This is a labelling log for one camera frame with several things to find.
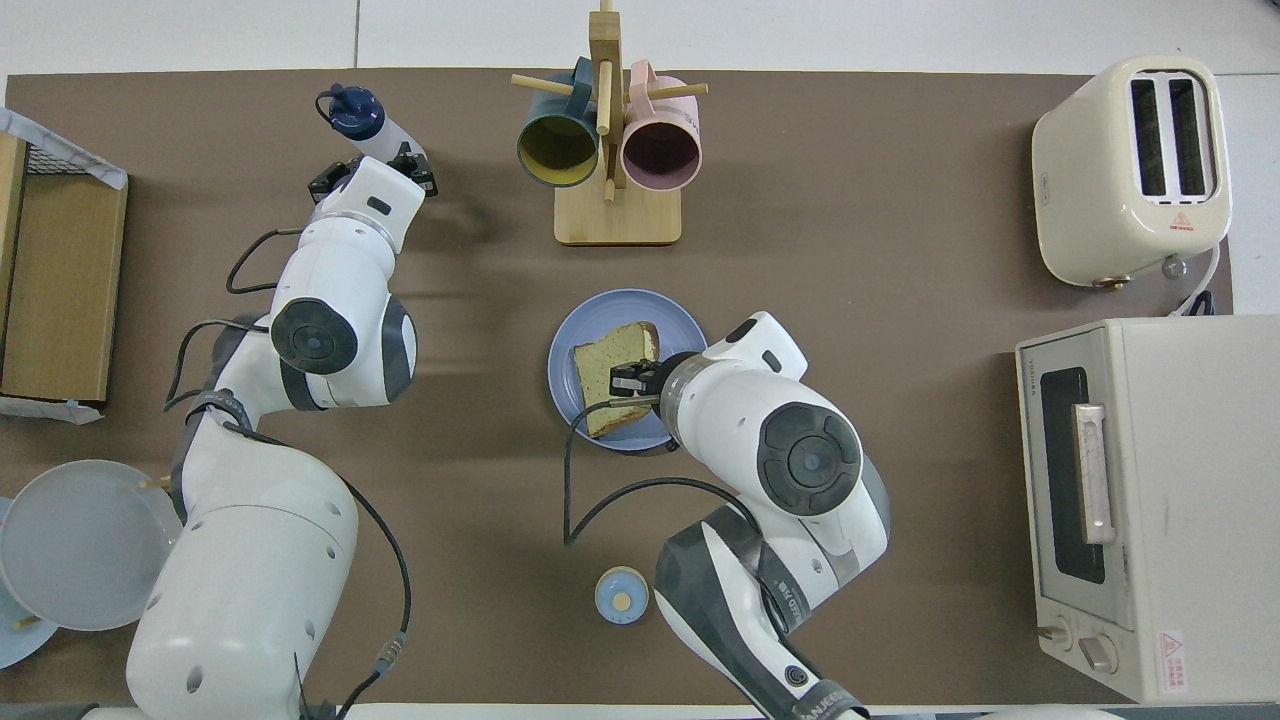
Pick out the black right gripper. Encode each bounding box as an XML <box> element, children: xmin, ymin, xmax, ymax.
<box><xmin>610</xmin><ymin>350</ymin><xmax>699</xmax><ymax>403</ymax></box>

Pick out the slice of bread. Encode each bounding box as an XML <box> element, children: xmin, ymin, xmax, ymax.
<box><xmin>572</xmin><ymin>321</ymin><xmax>662</xmax><ymax>439</ymax></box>

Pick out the squeeze bottle with navy cap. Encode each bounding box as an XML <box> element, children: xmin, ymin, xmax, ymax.
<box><xmin>317</xmin><ymin>84</ymin><xmax>427</xmax><ymax>173</ymax></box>

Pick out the wooden plate rack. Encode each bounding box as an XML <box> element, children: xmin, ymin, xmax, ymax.
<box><xmin>15</xmin><ymin>476</ymin><xmax>173</xmax><ymax>631</ymax></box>

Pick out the grey white plate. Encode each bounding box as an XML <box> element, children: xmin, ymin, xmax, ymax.
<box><xmin>0</xmin><ymin>459</ymin><xmax>185</xmax><ymax>632</ymax></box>

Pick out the light blue plate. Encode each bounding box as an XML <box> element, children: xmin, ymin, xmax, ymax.
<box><xmin>0</xmin><ymin>497</ymin><xmax>61</xmax><ymax>670</ymax></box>

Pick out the dark teal mug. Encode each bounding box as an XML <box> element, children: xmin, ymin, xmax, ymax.
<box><xmin>516</xmin><ymin>57</ymin><xmax>601</xmax><ymax>189</ymax></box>

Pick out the brown table mat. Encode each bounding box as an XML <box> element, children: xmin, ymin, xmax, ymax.
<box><xmin>0</xmin><ymin>68</ymin><xmax>1233</xmax><ymax>706</ymax></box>

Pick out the wooden mug tree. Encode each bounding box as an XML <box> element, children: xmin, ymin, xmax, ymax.
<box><xmin>511</xmin><ymin>0</ymin><xmax>709</xmax><ymax>247</ymax></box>

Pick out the pink mug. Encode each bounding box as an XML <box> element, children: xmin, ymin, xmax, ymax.
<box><xmin>621</xmin><ymin>60</ymin><xmax>704</xmax><ymax>194</ymax></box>

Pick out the wooden box with cloth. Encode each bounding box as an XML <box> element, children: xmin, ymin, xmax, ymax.
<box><xmin>0</xmin><ymin>108</ymin><xmax>129</xmax><ymax>426</ymax></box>

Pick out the cream toaster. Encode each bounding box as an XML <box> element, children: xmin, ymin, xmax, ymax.
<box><xmin>1031</xmin><ymin>55</ymin><xmax>1233</xmax><ymax>291</ymax></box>

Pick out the white toaster oven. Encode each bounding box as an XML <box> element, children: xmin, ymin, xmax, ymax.
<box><xmin>1015</xmin><ymin>315</ymin><xmax>1280</xmax><ymax>704</ymax></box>

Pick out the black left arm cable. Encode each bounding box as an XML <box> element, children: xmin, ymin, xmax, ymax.
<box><xmin>165</xmin><ymin>228</ymin><xmax>414</xmax><ymax>720</ymax></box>

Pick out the white toaster power cord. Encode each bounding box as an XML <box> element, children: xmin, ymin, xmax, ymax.
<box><xmin>1170</xmin><ymin>245</ymin><xmax>1224</xmax><ymax>318</ymax></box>

